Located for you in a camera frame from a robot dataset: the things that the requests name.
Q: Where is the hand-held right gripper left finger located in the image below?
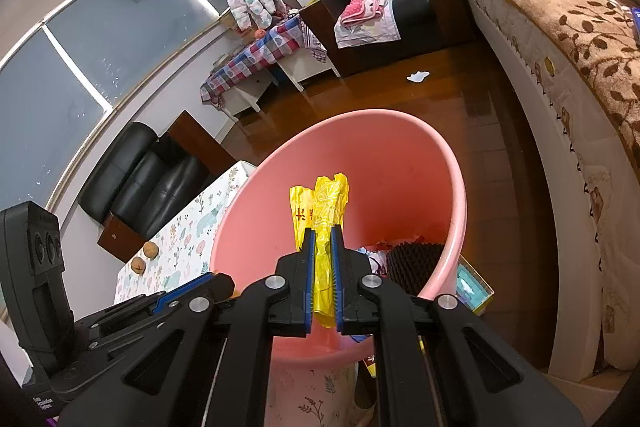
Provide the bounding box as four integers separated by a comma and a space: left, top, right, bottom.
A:
57, 228, 317, 427

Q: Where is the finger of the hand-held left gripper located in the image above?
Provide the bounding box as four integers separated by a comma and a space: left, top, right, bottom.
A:
50, 272, 236, 402

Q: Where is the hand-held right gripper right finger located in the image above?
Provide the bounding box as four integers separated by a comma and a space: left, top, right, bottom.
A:
330, 226, 586, 427

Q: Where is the yellow plastic bag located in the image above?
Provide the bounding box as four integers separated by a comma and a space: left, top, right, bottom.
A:
289, 173, 349, 330

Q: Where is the black ribbed foam piece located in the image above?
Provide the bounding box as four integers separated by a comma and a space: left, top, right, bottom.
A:
386, 243, 446, 297

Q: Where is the pink plastic bucket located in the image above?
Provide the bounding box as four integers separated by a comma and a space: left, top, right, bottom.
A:
210, 108, 468, 370

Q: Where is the animal print tablecloth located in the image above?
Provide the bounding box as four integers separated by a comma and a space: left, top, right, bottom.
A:
114, 160, 258, 308

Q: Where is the beige leaf print cloth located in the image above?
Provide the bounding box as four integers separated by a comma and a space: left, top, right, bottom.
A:
267, 357, 361, 427

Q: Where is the small teal white box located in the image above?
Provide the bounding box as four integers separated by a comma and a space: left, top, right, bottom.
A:
452, 254, 496, 315

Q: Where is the large curved window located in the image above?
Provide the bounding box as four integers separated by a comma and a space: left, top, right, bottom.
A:
0, 0, 281, 212

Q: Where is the white table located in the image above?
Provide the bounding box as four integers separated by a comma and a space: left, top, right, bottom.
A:
220, 29, 338, 122

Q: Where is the plaid tablecloth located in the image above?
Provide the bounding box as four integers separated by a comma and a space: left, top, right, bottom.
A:
200, 14, 307, 112

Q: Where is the pale lilac cloth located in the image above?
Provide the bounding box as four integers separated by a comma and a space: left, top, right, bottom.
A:
334, 0, 402, 49

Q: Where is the cardboard box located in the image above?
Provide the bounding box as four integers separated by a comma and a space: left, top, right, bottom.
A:
232, 24, 261, 45

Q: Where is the white bed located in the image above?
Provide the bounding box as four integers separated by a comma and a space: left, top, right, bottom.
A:
405, 0, 640, 380

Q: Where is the brown leaf pattern blanket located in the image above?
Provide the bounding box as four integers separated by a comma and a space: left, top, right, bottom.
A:
445, 0, 640, 168

